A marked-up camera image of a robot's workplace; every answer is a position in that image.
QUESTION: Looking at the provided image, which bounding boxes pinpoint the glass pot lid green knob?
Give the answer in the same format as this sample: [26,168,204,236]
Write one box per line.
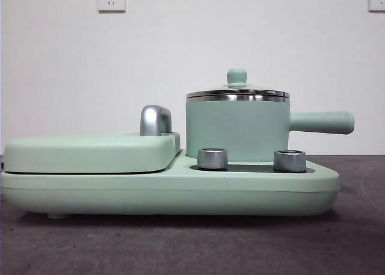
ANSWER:
[185,69,291,99]

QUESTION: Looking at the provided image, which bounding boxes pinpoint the silver control knob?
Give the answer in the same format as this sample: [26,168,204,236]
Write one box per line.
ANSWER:
[273,150,307,173]
[197,147,229,170]

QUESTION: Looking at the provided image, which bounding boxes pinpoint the mint green breakfast machine base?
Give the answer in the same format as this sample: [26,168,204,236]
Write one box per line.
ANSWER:
[0,150,341,220]

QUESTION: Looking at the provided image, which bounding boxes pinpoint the mint green pot with handle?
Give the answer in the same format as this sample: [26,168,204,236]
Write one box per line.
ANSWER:
[185,94,356,164]

